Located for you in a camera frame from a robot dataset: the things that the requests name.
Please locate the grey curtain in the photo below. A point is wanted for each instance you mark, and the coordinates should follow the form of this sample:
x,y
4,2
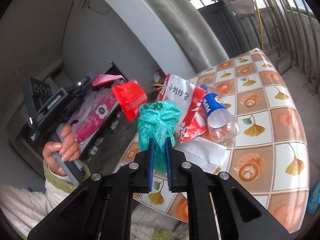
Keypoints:
x,y
180,25

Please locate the yellow stick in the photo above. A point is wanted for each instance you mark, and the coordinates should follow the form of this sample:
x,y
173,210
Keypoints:
x,y
260,22

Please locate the person's left forearm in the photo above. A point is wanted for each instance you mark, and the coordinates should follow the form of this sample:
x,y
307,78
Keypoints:
x,y
30,205

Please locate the white paper napkin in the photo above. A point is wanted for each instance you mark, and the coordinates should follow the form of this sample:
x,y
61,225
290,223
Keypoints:
x,y
202,152

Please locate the clear plastic bottle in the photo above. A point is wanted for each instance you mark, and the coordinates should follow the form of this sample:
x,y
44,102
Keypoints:
x,y
220,120

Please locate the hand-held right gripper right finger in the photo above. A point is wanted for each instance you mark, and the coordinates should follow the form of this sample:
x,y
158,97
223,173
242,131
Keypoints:
x,y
168,165

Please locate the metal window railing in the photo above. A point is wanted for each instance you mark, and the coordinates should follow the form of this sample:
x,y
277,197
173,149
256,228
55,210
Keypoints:
x,y
295,30

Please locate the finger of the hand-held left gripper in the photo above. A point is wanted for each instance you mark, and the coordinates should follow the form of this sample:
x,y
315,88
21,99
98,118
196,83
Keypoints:
x,y
81,83

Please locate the red and white paper bag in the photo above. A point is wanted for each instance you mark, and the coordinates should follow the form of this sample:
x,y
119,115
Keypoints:
x,y
177,90

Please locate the person's left hand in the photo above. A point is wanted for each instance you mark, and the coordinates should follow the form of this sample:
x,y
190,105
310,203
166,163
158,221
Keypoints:
x,y
51,148

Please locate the green plastic bag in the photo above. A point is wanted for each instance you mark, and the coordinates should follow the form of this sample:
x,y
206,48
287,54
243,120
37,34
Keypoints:
x,y
157,120

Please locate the pink plastic wrapper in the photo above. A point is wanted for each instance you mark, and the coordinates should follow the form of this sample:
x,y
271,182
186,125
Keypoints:
x,y
102,78

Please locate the pink floral blanket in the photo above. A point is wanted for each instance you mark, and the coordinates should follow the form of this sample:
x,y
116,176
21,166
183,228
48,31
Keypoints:
x,y
97,115

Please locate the dark grey cabinet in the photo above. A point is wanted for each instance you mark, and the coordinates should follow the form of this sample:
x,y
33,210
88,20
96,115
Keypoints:
x,y
217,30

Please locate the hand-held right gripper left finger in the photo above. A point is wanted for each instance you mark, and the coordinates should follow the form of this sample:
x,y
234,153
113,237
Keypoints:
x,y
150,165

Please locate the red plastic wrapper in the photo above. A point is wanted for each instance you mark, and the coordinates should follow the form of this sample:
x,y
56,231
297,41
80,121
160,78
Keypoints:
x,y
130,97

